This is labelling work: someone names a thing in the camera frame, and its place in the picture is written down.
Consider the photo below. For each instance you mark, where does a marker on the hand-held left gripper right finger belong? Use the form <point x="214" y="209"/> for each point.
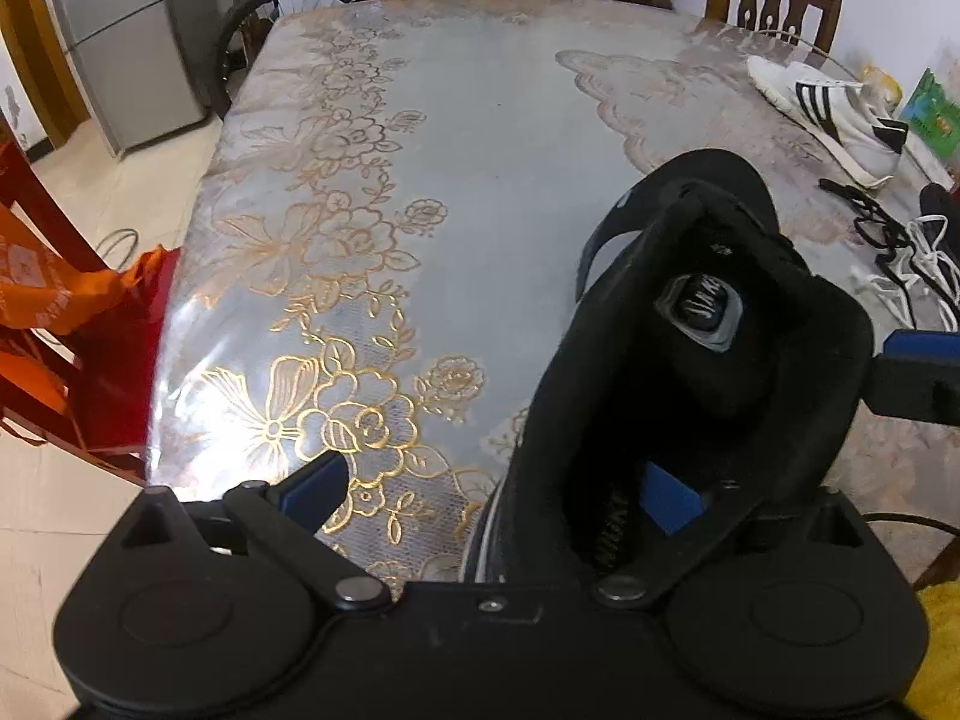
<point x="671" y="501"/>

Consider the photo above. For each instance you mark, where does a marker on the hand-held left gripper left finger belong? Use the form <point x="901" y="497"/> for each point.
<point x="319" y="484"/>

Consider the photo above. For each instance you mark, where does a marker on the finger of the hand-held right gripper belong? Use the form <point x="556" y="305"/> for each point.
<point x="919" y="390"/>

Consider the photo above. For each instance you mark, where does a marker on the black shoelace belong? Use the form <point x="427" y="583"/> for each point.
<point x="874" y="229"/>

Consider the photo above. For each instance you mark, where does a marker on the white shoelace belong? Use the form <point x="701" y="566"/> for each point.
<point x="930" y="255"/>

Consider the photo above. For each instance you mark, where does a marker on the red wooden chair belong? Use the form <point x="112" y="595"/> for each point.
<point x="127" y="360"/>

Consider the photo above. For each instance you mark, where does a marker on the yellow cloth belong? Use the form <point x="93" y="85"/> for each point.
<point x="941" y="652"/>

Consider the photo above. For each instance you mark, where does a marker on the green booklet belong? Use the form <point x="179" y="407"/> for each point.
<point x="934" y="116"/>

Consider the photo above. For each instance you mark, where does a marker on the white sneaker with black stripes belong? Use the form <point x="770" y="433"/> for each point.
<point x="832" y="116"/>

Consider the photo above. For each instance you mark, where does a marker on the yellow plastic bag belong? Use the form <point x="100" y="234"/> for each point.
<point x="879" y="86"/>

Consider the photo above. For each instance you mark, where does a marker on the orange fabric bag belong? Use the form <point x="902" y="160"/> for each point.
<point x="67" y="292"/>

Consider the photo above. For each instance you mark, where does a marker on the floral plastic tablecloth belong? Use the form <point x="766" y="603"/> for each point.
<point x="487" y="187"/>

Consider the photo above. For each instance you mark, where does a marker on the black bicycle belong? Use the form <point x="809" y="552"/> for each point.
<point x="232" y="30"/>

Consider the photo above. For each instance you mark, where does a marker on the silver refrigerator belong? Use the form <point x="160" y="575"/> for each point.
<point x="127" y="37"/>

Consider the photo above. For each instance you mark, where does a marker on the wooden door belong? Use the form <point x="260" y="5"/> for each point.
<point x="41" y="67"/>

